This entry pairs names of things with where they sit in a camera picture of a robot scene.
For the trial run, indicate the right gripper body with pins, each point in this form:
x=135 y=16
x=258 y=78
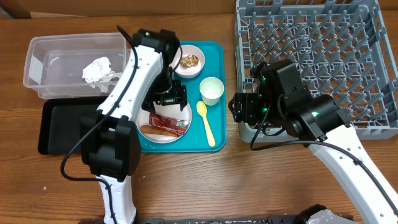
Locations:
x=247 y=106

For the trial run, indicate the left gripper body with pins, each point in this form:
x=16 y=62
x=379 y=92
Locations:
x=167 y=90

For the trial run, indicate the pink bowl with nuts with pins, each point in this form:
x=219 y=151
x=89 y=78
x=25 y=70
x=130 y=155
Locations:
x=188 y=61

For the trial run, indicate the red ketchup packet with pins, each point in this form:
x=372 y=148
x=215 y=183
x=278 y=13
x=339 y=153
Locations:
x=178 y=126

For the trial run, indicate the white paper cup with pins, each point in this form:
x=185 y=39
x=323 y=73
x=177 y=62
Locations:
x=211 y=90

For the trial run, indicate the yellow plastic spoon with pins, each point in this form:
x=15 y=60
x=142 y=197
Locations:
x=202 y=111

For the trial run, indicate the orange carrot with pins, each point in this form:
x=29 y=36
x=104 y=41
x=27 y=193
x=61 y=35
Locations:
x=148 y=129

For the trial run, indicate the white napkin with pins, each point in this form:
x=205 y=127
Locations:
x=99 y=73

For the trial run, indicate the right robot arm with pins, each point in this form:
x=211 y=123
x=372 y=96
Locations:
x=320 y=124

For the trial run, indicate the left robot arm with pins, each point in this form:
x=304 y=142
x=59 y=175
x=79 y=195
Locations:
x=109 y=140

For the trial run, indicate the grey dishwasher rack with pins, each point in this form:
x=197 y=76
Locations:
x=340 y=47

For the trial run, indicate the white round plate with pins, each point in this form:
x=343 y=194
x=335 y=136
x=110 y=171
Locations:
x=172 y=111

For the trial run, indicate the teal serving tray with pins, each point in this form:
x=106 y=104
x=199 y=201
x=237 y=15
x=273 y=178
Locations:
x=194 y=140

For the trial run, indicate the black plastic tray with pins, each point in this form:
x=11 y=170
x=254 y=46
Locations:
x=60 y=123

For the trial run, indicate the clear plastic bin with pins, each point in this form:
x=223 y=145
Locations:
x=54 y=64

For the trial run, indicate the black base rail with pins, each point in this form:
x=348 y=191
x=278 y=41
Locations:
x=273 y=219

